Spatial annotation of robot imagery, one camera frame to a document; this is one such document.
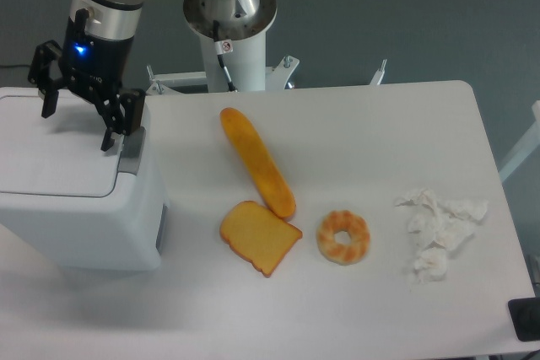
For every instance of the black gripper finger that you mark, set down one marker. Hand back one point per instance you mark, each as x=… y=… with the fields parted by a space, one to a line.
x=121 y=110
x=40 y=75

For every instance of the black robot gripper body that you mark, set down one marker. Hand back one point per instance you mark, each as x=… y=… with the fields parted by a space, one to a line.
x=97 y=65

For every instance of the white trash can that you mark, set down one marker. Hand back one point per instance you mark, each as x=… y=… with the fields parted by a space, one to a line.
x=120 y=231

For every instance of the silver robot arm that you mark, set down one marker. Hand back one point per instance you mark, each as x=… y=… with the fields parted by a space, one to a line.
x=107 y=19

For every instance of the orange baguette bread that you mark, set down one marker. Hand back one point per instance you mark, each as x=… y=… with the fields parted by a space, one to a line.
x=259 y=163

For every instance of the orange toast slice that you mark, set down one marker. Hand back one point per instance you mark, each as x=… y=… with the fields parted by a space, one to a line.
x=258 y=236

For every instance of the glazed donut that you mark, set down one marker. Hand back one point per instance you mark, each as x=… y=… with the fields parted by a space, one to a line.
x=343 y=237

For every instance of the crumpled white tissue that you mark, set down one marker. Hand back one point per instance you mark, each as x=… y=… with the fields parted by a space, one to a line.
x=439 y=227

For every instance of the black device at table edge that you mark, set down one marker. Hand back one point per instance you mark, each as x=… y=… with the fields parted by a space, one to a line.
x=524 y=313

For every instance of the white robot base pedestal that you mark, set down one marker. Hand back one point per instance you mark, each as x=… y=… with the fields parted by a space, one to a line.
x=232 y=37

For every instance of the white frame bracket right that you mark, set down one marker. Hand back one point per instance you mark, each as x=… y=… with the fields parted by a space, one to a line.
x=522 y=149

